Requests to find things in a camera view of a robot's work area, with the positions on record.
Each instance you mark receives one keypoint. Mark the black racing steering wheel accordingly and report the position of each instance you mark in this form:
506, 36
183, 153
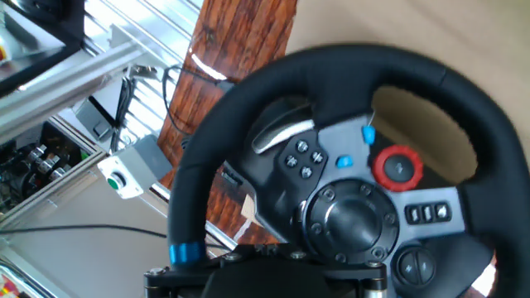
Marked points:
343, 70

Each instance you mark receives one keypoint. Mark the wood grain table cover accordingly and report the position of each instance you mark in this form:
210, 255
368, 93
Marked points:
236, 37

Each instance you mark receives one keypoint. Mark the grey box with green button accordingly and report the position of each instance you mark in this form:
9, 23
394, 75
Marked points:
145, 159

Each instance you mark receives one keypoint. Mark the grey plastic block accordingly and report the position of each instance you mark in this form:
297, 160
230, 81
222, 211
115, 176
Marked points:
93, 120

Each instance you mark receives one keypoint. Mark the black computer monitor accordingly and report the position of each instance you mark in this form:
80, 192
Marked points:
74, 20

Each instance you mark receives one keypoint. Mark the aluminium frame post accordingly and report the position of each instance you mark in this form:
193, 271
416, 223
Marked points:
62, 89

